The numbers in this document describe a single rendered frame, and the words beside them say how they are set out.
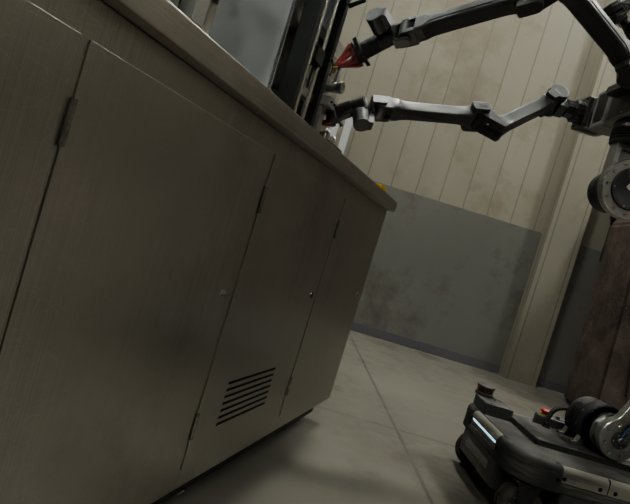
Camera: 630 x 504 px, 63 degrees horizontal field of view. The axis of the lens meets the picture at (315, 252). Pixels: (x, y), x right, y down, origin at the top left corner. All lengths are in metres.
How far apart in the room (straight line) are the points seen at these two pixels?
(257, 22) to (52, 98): 1.04
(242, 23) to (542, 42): 3.88
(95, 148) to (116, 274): 0.18
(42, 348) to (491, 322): 4.35
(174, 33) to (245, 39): 0.89
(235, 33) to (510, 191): 3.59
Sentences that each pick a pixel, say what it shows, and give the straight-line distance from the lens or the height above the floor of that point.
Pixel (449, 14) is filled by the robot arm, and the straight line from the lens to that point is 1.72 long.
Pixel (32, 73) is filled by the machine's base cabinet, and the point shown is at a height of 0.75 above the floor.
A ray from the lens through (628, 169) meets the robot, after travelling 1.98.
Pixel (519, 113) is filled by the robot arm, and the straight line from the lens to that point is 2.09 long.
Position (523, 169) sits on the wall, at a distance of 4.90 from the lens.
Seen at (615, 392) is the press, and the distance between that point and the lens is 4.32.
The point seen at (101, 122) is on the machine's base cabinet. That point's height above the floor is 0.74.
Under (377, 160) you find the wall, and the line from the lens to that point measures 4.55.
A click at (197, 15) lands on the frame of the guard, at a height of 0.94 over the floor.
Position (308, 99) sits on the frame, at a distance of 1.47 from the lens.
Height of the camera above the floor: 0.68
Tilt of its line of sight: 1 degrees down
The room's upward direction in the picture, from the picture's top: 17 degrees clockwise
